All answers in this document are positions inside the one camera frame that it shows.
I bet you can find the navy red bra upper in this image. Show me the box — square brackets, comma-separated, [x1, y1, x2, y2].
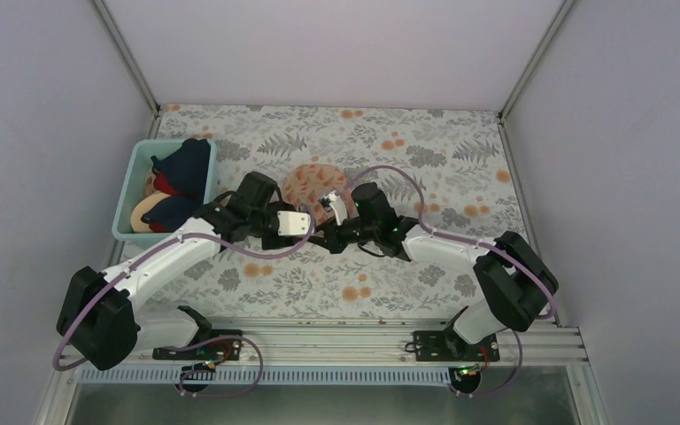
[151, 138, 211, 200]

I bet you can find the purple cable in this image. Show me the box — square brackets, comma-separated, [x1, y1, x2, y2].
[339, 165, 557, 398]
[52, 203, 316, 373]

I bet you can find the navy beige bra lower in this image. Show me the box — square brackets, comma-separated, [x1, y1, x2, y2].
[130, 192, 202, 234]

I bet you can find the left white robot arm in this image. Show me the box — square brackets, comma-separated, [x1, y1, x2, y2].
[52, 172, 315, 371]

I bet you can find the floral patterned table mat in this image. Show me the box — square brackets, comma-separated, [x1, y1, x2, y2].
[144, 104, 525, 319]

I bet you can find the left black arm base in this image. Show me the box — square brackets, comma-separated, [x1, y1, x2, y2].
[152, 329, 243, 382]

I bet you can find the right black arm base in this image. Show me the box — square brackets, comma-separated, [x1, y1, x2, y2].
[404, 330, 500, 394]

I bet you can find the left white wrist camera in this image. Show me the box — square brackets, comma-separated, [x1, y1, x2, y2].
[276, 211, 312, 236]

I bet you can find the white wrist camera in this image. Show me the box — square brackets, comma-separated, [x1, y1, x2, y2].
[320, 190, 349, 225]
[276, 211, 312, 236]

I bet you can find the aluminium front rail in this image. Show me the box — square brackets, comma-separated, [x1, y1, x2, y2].
[58, 317, 589, 368]

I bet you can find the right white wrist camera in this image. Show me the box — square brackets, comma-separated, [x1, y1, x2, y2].
[320, 190, 349, 225]

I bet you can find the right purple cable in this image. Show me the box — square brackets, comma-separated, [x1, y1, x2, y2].
[339, 165, 557, 398]

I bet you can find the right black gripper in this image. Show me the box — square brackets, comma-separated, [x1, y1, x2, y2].
[305, 216, 378, 254]

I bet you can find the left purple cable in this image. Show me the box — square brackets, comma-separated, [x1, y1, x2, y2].
[52, 203, 316, 373]

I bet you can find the peach floral mesh laundry bag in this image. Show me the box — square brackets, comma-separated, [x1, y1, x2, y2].
[282, 164, 347, 225]

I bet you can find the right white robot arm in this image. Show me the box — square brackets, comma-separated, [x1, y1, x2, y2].
[310, 182, 559, 360]

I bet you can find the light blue plastic bin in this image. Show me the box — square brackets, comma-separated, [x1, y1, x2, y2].
[112, 139, 218, 246]

